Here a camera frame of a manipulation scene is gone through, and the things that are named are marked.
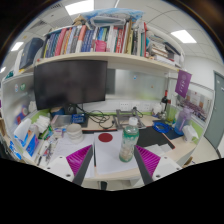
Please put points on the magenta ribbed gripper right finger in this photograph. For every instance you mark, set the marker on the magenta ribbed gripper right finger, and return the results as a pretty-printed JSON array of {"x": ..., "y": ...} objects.
[{"x": 153, "y": 167}]

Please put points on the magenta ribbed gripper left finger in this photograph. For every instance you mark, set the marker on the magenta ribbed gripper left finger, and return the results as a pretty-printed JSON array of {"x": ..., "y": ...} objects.
[{"x": 73, "y": 167}]

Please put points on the clear plastic water bottle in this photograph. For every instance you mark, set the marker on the clear plastic water bottle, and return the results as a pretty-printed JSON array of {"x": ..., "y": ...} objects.
[{"x": 130, "y": 137}]

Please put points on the purple water bottle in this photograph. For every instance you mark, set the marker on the purple water bottle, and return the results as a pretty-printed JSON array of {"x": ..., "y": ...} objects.
[{"x": 183, "y": 119}]

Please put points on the white ceramic cup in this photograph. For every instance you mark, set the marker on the white ceramic cup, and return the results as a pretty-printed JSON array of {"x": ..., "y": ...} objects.
[{"x": 74, "y": 132}]

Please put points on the white paper sheet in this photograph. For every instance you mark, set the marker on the white paper sheet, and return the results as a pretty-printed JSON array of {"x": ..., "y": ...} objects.
[{"x": 107, "y": 155}]

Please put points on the red round coaster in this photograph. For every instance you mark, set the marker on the red round coaster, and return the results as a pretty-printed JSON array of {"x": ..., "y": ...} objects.
[{"x": 105, "y": 137}]

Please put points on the blue small box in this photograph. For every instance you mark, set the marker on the blue small box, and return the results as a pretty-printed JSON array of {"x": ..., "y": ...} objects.
[{"x": 78, "y": 118}]

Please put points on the white crumpled tissue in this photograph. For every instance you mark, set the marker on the white crumpled tissue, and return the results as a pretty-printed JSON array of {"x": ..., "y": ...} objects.
[{"x": 190, "y": 133}]

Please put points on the metal laptop stand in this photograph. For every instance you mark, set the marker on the metal laptop stand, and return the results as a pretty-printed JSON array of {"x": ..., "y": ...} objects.
[{"x": 121, "y": 118}]

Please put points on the white tissue pack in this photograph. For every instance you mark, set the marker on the white tissue pack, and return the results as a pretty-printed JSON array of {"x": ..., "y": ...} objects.
[{"x": 22, "y": 129}]

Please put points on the grey door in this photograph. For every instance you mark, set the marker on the grey door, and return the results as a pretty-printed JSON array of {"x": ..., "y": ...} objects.
[{"x": 215, "y": 128}]

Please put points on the black computer monitor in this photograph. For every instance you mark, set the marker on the black computer monitor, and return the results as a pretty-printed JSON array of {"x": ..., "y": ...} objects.
[{"x": 69, "y": 82}]

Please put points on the purple hanging flag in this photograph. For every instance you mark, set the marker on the purple hanging flag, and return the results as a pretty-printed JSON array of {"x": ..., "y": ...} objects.
[{"x": 183, "y": 82}]

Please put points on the stack of books right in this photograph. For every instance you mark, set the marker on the stack of books right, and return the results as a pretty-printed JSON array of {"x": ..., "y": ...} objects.
[{"x": 163, "y": 48}]

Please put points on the dark blue binder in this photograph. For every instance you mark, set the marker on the dark blue binder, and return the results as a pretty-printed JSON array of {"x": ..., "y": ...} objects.
[{"x": 29, "y": 52}]

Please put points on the row of colourful books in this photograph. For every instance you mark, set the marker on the row of colourful books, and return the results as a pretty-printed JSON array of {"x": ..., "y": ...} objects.
[{"x": 125, "y": 39}]

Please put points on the wooden wall shelf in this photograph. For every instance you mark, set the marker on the wooden wall shelf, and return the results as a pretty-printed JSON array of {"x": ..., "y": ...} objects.
[{"x": 115, "y": 61}]

